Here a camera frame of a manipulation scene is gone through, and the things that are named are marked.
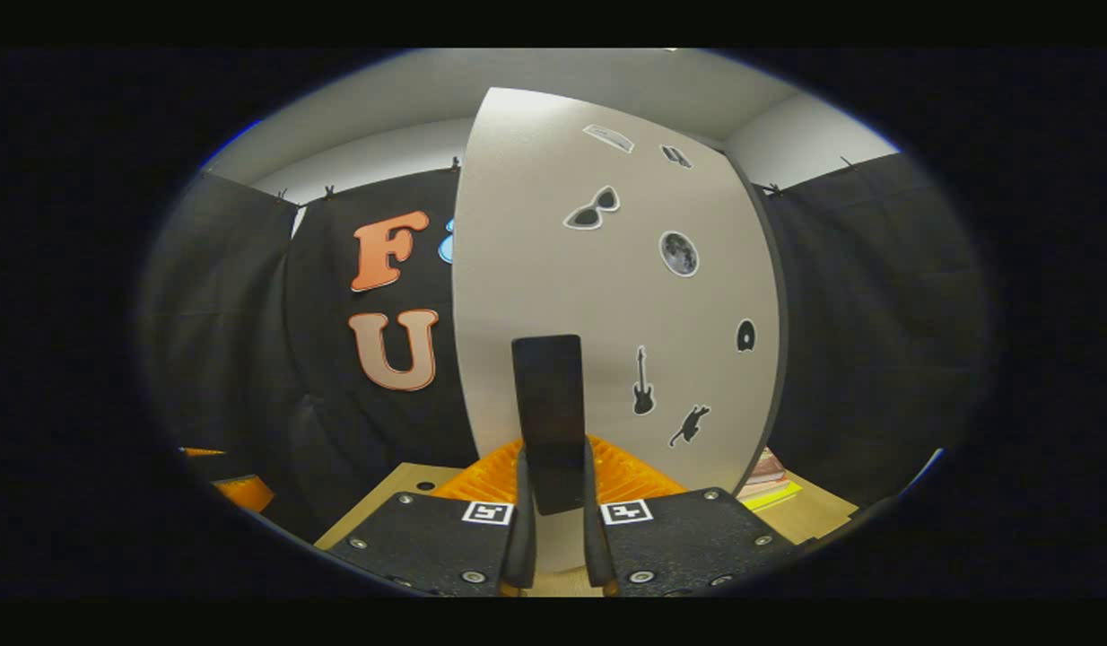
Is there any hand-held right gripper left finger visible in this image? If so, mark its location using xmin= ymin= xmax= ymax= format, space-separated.
xmin=325 ymin=437 xmax=538 ymax=598

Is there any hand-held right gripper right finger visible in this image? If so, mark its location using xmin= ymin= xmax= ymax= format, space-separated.
xmin=582 ymin=435 xmax=801 ymax=598

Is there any black door handle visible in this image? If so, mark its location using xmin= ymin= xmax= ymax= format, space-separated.
xmin=511 ymin=335 xmax=586 ymax=517

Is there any beige cabinet door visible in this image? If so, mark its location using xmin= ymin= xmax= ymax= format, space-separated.
xmin=452 ymin=87 xmax=783 ymax=575

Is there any black backdrop cloth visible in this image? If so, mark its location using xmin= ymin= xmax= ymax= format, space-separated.
xmin=141 ymin=153 xmax=994 ymax=539

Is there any small stack of books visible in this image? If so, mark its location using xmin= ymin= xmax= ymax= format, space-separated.
xmin=737 ymin=447 xmax=802 ymax=511

